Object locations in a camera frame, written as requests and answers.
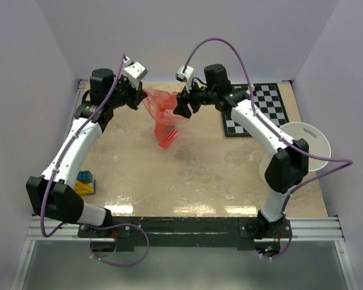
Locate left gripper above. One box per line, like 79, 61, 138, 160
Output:
108, 74, 148, 111

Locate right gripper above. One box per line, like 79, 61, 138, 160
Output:
174, 77, 217, 118

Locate red trash bag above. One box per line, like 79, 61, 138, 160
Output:
143, 89, 189, 150

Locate white trash bin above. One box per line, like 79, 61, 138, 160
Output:
259, 122, 331, 185

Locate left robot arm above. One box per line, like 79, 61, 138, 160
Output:
26, 62, 147, 237

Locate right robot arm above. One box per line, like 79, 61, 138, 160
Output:
173, 64, 309, 238

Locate black white chessboard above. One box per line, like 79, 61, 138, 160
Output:
221, 83, 289, 138

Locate yellow blue toy blocks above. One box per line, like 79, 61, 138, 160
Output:
74, 170, 96, 195

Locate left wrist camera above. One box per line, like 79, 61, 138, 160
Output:
122, 56, 148, 90

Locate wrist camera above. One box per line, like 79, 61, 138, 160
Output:
122, 56, 148, 90
175, 65, 194, 92

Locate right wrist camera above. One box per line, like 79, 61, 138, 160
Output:
175, 65, 194, 92

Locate aluminium left side rail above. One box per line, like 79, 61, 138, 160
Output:
45, 79, 88, 208

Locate aluminium rail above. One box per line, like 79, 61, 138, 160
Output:
45, 79, 88, 208
25, 217, 345, 242

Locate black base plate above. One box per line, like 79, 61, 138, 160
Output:
78, 216, 293, 253

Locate aluminium front rail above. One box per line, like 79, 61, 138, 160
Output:
25, 217, 345, 242

